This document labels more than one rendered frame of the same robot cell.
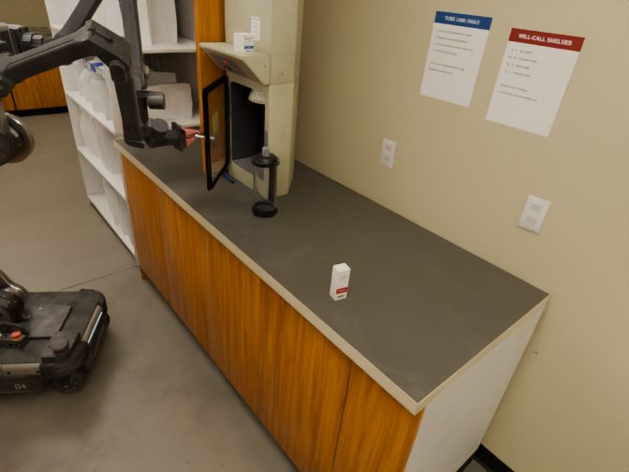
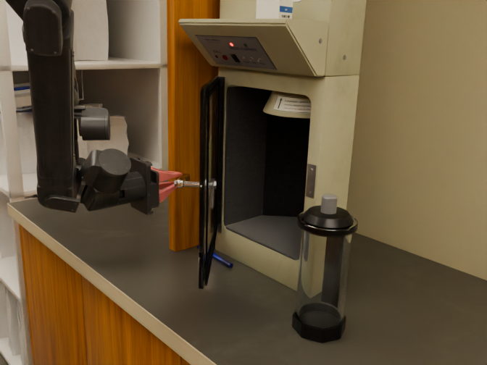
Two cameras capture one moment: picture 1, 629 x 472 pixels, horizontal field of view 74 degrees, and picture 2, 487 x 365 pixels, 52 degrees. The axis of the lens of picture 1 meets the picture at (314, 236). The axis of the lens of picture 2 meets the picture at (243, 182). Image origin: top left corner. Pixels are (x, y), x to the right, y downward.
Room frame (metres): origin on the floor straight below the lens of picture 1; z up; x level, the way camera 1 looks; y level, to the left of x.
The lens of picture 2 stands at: (0.63, 0.36, 1.48)
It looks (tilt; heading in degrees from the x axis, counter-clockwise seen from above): 16 degrees down; 0
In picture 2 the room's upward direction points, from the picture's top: 2 degrees clockwise
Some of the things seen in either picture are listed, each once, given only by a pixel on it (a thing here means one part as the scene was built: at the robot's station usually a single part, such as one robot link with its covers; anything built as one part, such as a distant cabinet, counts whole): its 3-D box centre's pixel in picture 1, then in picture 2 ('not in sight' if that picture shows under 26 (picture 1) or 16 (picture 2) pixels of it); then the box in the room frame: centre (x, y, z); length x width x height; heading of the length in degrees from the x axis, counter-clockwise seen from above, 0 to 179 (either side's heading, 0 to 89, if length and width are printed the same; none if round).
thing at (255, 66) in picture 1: (233, 63); (246, 45); (1.68, 0.37, 1.46); 0.32 x 0.11 x 0.10; 43
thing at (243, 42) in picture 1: (243, 42); (275, 3); (1.62, 0.32, 1.54); 0.05 x 0.05 x 0.06; 56
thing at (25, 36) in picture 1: (34, 44); not in sight; (1.72, 1.16, 1.45); 0.09 x 0.08 x 0.12; 10
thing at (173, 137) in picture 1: (171, 137); (129, 187); (1.54, 0.58, 1.19); 0.07 x 0.07 x 0.10; 43
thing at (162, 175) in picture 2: (188, 136); (161, 183); (1.59, 0.53, 1.19); 0.09 x 0.07 x 0.07; 133
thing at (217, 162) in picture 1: (216, 132); (209, 174); (1.67, 0.44, 1.19); 0.30 x 0.01 x 0.40; 179
